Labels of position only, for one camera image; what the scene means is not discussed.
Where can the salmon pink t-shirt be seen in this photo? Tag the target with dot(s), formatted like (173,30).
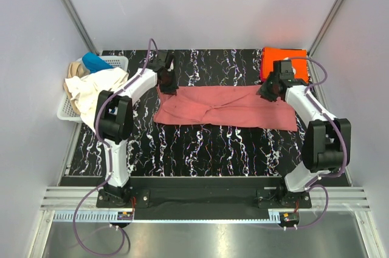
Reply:
(238,106)

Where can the white t-shirt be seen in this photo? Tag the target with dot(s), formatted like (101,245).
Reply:
(84,91)

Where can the right aluminium frame post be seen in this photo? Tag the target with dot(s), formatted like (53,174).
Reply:
(325,26)

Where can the white plastic laundry basket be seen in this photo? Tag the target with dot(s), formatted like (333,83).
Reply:
(65,111)

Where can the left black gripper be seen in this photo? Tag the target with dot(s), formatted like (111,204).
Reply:
(171,90)

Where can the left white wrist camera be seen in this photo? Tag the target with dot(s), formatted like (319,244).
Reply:
(172,65)

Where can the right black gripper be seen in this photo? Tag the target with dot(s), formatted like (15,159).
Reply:
(262,91)

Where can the beige t-shirt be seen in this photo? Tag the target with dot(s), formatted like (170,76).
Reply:
(76,68)

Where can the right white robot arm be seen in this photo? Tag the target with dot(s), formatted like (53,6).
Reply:
(326,148)

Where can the folded magenta t-shirt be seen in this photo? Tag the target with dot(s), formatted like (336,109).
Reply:
(299,66)

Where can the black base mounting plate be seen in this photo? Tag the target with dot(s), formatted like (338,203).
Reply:
(200,199)

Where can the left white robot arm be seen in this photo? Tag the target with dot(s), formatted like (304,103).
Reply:
(114,123)

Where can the left aluminium frame post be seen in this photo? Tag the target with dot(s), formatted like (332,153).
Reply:
(78,23)

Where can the aluminium frame post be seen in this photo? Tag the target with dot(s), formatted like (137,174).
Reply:
(78,23)
(325,26)

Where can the white slotted cable duct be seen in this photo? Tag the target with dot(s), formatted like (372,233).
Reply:
(121,217)

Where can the folded orange t-shirt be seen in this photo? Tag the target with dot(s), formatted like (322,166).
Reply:
(271,54)

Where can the blue t-shirt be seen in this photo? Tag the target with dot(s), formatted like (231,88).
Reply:
(94,63)

